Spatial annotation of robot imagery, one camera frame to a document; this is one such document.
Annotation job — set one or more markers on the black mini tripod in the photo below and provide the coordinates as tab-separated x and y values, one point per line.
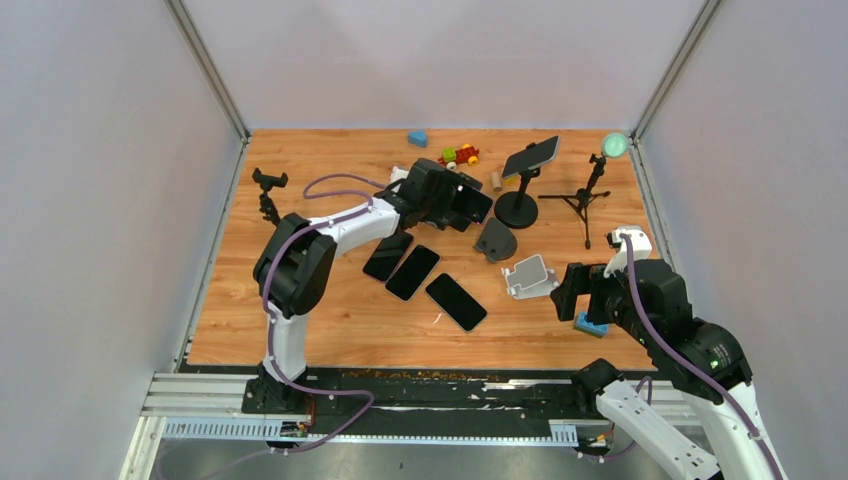
584	197

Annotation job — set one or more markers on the grey round phone stand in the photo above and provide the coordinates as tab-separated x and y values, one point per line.
496	241

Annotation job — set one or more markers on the black folding phone stand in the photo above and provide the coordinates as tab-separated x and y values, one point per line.
457	222

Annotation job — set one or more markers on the purple phone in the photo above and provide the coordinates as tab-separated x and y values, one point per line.
472	204

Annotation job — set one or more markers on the teal smartphone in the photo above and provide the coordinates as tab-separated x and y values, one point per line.
456	302

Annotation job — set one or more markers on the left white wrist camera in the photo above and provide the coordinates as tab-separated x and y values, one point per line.
397	175

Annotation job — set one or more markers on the tall black round-base stand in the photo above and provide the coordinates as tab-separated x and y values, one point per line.
517	210

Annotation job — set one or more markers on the wooden cylinder block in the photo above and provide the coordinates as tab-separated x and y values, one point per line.
496	182

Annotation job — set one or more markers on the white phone stand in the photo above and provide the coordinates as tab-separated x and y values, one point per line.
530	278

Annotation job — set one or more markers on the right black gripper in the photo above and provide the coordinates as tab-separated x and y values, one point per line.
580	277

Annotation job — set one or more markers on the green ball on tripod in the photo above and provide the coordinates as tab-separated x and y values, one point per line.
615	145

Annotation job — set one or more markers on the black round-base clamp stand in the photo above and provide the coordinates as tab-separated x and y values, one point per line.
267	183

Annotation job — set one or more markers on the blue lego brick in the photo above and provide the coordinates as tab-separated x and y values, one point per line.
583	325

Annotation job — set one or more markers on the pink phone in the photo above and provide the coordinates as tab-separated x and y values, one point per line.
387	256

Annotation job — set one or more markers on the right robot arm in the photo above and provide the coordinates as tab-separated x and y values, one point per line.
702	360

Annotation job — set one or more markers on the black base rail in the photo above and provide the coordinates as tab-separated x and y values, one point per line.
416	406

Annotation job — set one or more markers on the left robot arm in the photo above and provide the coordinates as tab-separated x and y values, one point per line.
293	270

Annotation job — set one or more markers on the phone on tall stand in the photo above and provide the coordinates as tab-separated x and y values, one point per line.
531	158

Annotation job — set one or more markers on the blue triangular block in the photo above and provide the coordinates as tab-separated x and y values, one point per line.
418	138

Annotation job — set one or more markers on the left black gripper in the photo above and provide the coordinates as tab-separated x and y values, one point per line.
447	191

